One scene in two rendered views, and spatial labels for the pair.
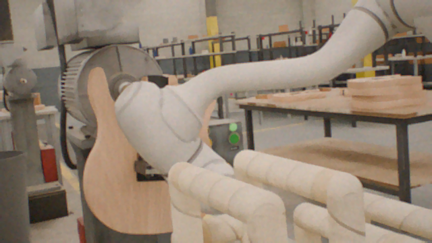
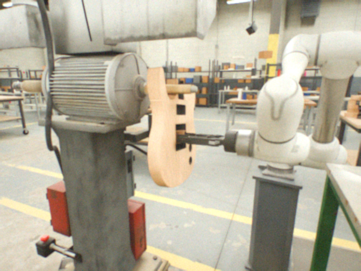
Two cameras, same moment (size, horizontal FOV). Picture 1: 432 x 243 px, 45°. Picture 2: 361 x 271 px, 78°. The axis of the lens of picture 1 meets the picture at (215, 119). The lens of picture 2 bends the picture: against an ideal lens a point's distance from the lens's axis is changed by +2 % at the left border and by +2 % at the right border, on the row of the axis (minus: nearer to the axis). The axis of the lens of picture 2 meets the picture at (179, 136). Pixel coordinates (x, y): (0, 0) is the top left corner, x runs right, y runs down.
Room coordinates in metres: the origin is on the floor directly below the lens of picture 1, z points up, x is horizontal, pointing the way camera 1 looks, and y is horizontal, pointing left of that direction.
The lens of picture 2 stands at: (0.71, 0.71, 1.28)
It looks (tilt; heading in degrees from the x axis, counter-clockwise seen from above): 14 degrees down; 317
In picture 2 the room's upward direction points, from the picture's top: straight up
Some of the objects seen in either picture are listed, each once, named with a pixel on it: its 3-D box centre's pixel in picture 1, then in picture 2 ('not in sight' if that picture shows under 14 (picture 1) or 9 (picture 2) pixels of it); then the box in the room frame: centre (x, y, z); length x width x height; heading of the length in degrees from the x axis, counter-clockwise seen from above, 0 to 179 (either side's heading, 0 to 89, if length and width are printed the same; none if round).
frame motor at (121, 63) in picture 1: (111, 89); (101, 87); (1.62, 0.31, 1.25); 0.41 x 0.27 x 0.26; 24
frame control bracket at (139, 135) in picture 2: not in sight; (144, 134); (1.62, 0.12, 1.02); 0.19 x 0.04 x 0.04; 114
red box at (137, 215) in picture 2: not in sight; (122, 221); (1.75, 0.20, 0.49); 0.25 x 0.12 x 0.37; 24
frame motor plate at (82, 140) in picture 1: (109, 131); (91, 120); (1.68, 0.35, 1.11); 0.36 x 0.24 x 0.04; 24
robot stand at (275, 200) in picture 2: not in sight; (273, 220); (1.25, -0.66, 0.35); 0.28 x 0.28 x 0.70; 16
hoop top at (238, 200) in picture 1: (217, 191); not in sight; (0.49, 0.00, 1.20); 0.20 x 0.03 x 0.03; 26
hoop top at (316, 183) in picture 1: (289, 175); not in sight; (0.52, -0.07, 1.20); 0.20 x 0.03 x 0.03; 26
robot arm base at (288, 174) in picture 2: not in sight; (276, 168); (1.27, -0.66, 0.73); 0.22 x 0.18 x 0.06; 16
